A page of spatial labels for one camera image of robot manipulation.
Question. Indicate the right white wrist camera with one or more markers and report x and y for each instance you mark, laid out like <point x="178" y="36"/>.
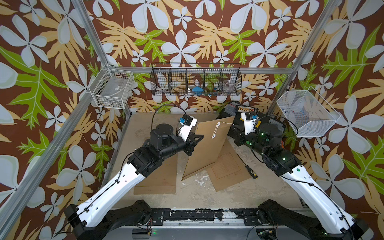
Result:
<point x="250" y="120"/>

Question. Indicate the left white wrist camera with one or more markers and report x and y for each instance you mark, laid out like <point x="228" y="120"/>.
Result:
<point x="186" y="124"/>

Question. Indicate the brown kraft file bag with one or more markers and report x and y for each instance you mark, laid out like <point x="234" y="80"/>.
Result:
<point x="228" y="170"/>
<point x="207" y="150"/>
<point x="162" y="181"/>

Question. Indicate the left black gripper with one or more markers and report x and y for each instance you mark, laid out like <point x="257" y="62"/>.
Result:
<point x="189" y="144"/>

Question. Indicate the white wire basket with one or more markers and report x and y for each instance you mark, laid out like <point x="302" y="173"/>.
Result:
<point x="308" y="112"/>
<point x="112" y="87"/>

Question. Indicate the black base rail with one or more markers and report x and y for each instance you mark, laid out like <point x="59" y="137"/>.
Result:
<point x="247" y="216"/>

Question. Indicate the black wire basket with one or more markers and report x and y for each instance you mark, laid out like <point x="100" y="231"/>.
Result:
<point x="181" y="78"/>

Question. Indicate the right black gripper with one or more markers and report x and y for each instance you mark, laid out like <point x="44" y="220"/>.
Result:
<point x="240" y="135"/>

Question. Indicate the black yellow screwdriver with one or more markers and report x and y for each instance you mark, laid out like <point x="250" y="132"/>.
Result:
<point x="250" y="171"/>

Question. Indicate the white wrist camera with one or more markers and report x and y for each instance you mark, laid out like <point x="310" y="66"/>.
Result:
<point x="186" y="124"/>
<point x="250" y="120"/>

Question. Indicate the black yellow toolbox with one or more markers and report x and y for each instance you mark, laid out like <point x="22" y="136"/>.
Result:
<point x="237" y="109"/>

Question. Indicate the blue object in basket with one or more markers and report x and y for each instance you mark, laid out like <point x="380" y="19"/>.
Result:
<point x="198" y="90"/>

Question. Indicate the white wire basket right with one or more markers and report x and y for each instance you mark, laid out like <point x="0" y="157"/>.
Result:
<point x="308" y="112"/>

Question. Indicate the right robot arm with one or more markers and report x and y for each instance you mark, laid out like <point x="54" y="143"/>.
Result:
<point x="330" y="222"/>

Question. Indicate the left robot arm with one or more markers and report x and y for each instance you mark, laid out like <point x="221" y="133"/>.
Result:
<point x="95" y="218"/>

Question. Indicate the white wire basket left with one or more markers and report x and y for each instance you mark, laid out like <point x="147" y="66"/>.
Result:
<point x="112" y="87"/>

